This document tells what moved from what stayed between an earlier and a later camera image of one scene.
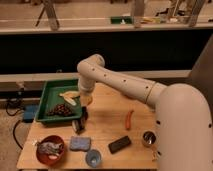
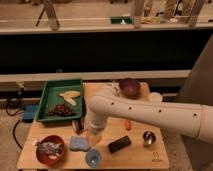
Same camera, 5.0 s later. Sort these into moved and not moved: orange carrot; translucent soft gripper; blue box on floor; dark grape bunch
Moved: translucent soft gripper
Not moved: orange carrot; blue box on floor; dark grape bunch
